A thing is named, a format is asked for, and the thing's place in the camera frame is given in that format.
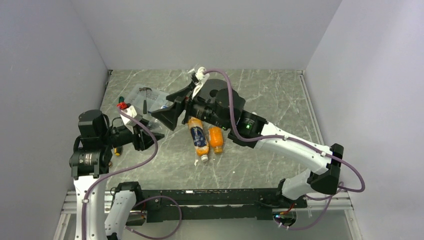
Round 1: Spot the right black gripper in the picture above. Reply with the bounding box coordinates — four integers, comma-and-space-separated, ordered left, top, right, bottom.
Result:
152, 80, 231, 130

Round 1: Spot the clear plastic bottle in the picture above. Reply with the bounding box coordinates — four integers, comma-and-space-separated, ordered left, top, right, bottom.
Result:
143, 111, 167, 132

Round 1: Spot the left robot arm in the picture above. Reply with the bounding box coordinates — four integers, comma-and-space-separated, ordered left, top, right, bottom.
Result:
69, 109, 165, 240

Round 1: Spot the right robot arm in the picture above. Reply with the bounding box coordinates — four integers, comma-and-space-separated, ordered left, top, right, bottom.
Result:
151, 79, 344, 208

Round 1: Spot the large orange blue-label bottle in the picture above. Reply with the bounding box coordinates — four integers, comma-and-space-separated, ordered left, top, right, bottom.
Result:
188, 117, 209, 162

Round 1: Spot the small orange juice bottle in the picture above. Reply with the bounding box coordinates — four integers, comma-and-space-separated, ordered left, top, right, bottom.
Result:
208, 126, 224, 154

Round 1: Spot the clear plastic tray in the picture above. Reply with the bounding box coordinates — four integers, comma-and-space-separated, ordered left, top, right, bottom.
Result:
124, 83, 171, 112

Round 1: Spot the small hammer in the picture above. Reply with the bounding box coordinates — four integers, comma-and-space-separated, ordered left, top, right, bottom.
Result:
138, 87, 152, 115

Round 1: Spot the dark grey perforated spool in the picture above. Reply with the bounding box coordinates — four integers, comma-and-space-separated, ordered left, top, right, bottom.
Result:
196, 78, 228, 101

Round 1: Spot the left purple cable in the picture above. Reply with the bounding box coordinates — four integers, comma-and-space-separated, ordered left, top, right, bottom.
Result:
81, 105, 183, 240

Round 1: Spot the purple cable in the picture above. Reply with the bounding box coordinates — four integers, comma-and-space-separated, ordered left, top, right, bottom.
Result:
202, 68, 366, 232
81, 105, 183, 240

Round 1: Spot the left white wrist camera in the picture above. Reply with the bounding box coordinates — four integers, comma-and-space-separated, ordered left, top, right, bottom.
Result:
116, 102, 143, 127

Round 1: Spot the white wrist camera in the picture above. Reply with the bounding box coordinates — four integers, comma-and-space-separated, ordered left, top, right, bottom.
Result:
116, 102, 143, 127
187, 66, 210, 99

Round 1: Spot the green handled screwdriver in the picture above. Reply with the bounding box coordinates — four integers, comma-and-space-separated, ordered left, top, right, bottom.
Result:
118, 96, 125, 104

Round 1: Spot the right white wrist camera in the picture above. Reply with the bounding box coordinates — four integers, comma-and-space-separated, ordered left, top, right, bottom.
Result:
187, 66, 210, 99

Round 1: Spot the black base frame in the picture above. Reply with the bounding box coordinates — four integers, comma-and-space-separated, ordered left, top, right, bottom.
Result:
109, 181, 307, 223

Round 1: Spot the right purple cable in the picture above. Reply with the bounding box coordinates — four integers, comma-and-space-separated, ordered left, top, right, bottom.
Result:
202, 68, 366, 232

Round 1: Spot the aluminium rail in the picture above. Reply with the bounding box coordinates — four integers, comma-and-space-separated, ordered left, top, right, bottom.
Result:
61, 190, 353, 214

